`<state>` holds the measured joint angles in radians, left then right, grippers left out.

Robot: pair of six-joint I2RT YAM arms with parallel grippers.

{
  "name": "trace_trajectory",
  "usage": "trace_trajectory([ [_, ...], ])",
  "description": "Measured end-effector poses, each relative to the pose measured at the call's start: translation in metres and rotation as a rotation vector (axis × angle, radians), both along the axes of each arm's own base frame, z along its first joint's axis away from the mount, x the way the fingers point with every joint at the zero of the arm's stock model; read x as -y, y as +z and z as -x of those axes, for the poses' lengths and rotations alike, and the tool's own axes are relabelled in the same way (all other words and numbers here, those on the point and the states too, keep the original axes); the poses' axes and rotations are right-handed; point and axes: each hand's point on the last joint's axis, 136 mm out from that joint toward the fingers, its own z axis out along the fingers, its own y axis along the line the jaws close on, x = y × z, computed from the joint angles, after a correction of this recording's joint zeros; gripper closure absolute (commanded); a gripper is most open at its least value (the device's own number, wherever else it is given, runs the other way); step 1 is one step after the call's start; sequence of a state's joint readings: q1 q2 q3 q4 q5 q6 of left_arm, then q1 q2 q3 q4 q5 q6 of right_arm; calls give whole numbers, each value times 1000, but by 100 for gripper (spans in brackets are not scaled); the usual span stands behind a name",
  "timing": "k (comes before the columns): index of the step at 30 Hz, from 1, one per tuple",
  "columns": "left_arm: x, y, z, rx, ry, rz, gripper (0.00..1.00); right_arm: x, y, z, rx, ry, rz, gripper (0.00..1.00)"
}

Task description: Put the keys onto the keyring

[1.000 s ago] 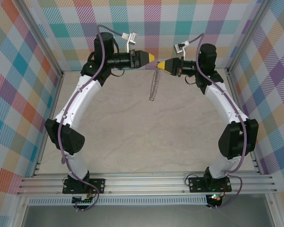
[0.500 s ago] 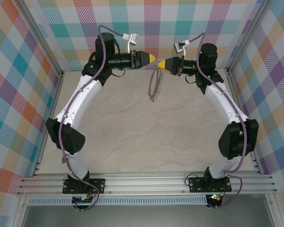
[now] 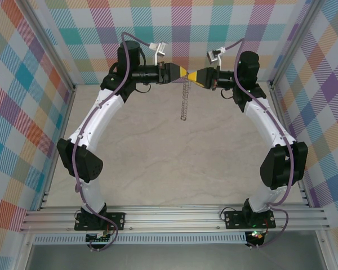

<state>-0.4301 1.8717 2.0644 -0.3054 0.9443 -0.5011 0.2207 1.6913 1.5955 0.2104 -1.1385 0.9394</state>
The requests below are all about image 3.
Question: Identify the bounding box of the silver metal chain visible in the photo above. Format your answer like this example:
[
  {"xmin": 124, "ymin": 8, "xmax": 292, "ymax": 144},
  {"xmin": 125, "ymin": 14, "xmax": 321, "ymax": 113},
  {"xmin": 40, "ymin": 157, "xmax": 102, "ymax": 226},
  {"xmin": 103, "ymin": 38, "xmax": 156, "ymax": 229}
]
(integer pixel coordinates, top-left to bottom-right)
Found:
[{"xmin": 179, "ymin": 77, "xmax": 193, "ymax": 122}]

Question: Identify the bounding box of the small controller board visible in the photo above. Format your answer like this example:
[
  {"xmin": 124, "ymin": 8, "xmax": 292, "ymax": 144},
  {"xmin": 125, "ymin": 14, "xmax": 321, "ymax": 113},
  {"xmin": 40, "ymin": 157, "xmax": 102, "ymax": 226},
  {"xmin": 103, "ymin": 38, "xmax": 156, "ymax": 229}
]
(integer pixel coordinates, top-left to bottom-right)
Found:
[
  {"xmin": 247, "ymin": 229, "xmax": 267, "ymax": 246},
  {"xmin": 85, "ymin": 232, "xmax": 114, "ymax": 245}
]

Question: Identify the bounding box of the grey metal panel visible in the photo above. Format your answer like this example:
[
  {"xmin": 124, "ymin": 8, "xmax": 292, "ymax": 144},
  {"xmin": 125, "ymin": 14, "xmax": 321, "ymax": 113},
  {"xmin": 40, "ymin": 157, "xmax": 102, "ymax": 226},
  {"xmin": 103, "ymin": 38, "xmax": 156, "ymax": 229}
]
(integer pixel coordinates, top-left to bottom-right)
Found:
[{"xmin": 25, "ymin": 243, "xmax": 327, "ymax": 270}]

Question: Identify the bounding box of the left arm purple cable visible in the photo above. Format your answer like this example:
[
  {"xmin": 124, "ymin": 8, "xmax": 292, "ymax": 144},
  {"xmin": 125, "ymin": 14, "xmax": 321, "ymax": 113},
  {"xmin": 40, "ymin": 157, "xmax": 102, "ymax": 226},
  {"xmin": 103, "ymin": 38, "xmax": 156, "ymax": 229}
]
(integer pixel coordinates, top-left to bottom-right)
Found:
[{"xmin": 73, "ymin": 32, "xmax": 153, "ymax": 253}]

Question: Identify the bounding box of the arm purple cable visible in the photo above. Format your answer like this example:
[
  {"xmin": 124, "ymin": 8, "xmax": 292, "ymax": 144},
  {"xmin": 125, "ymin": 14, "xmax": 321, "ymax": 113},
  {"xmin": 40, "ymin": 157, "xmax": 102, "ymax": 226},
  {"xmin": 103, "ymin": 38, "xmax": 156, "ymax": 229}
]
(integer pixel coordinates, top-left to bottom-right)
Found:
[
  {"xmin": 73, "ymin": 32, "xmax": 153, "ymax": 253},
  {"xmin": 224, "ymin": 38, "xmax": 298, "ymax": 250}
]

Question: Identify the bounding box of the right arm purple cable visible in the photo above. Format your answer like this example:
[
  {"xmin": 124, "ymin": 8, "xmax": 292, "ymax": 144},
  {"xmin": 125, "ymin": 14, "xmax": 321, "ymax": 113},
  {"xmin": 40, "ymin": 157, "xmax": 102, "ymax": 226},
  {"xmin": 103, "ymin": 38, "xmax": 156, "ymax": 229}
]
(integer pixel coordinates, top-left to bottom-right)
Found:
[{"xmin": 224, "ymin": 38, "xmax": 298, "ymax": 250}]

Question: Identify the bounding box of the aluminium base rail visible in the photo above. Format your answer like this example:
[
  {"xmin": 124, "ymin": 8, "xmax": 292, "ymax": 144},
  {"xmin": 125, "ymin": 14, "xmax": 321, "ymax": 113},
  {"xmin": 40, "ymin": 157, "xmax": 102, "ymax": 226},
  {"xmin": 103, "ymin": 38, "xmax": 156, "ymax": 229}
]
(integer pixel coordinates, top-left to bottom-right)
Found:
[{"xmin": 19, "ymin": 204, "xmax": 331, "ymax": 233}]

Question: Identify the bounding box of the white slotted cable duct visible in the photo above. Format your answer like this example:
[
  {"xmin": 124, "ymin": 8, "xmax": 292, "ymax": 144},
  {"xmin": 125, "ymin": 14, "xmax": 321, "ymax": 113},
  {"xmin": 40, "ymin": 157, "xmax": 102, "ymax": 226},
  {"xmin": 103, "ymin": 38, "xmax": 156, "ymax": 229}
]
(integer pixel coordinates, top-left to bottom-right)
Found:
[{"xmin": 33, "ymin": 232, "xmax": 248, "ymax": 245}]

